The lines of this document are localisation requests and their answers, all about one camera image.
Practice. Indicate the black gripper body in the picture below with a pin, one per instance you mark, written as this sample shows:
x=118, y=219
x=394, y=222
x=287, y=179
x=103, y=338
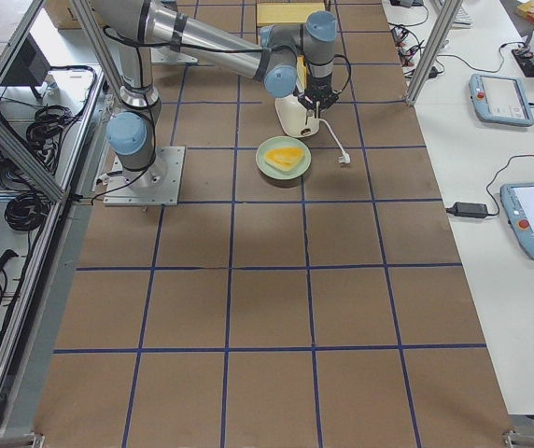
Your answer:
x=318, y=88

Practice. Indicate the white two-slot toaster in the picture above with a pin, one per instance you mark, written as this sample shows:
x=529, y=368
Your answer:
x=295, y=120

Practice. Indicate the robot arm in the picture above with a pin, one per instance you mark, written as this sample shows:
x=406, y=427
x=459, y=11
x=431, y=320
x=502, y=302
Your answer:
x=138, y=27

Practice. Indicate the light green plate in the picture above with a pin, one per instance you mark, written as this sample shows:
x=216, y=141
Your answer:
x=282, y=141

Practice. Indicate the triangular toast on plate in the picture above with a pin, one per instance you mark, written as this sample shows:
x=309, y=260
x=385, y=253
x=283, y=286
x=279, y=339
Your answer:
x=284, y=159

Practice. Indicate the far teach pendant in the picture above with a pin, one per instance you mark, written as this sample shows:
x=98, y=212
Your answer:
x=500, y=100

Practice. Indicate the black power adapter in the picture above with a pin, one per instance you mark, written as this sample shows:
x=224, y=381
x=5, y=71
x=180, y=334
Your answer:
x=469, y=210

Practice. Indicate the wooden rack with wire basket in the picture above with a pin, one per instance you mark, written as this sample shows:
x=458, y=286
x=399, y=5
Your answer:
x=285, y=21

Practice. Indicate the aluminium frame post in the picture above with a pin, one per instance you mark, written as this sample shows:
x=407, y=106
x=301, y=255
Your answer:
x=438, y=34

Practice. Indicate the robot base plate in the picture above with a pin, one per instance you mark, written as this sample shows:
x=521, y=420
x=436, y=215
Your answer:
x=160, y=185

